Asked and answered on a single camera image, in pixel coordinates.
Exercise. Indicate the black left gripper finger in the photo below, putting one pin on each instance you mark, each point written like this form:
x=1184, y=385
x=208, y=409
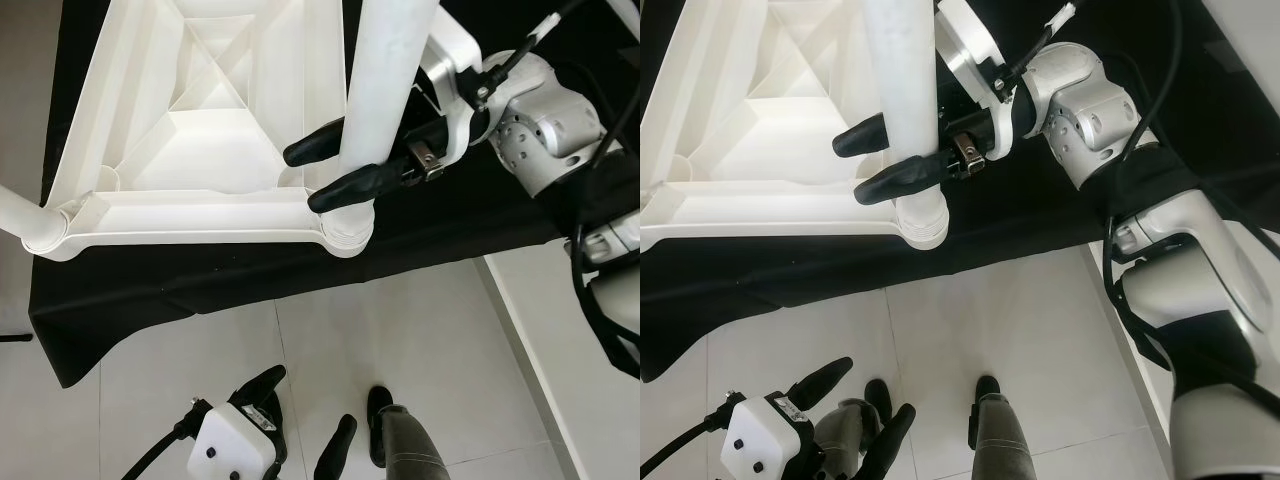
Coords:
x=335, y=450
x=885, y=440
x=820, y=383
x=258, y=385

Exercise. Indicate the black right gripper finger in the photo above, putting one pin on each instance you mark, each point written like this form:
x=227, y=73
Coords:
x=860, y=135
x=315, y=145
x=900, y=180
x=350, y=190

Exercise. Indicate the white plastic table top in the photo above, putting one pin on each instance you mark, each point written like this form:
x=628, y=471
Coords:
x=780, y=160
x=200, y=160

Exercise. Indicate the black folding chair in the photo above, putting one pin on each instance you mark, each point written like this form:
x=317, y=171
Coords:
x=15, y=338

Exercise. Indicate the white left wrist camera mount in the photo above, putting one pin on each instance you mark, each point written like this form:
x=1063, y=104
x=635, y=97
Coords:
x=760, y=450
x=230, y=450

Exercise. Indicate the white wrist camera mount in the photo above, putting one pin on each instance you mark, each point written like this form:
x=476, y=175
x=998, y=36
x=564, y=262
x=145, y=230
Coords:
x=965, y=40
x=760, y=450
x=230, y=450
x=450, y=50

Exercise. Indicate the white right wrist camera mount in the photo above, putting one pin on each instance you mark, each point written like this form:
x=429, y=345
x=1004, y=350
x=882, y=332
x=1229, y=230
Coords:
x=965, y=40
x=450, y=50

